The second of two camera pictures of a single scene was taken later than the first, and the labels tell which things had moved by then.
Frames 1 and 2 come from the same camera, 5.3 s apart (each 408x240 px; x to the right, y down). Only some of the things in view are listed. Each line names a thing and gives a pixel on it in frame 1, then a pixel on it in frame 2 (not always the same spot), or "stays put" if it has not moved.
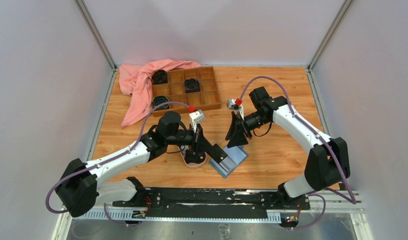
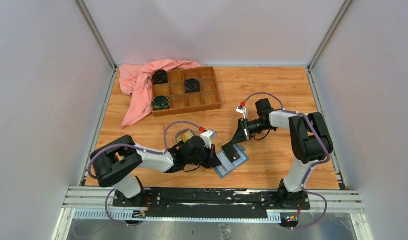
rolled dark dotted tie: (191, 85) stays put
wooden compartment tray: (208, 99) stays put
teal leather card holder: (236, 155) stays put
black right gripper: (236, 133) to (243, 133)
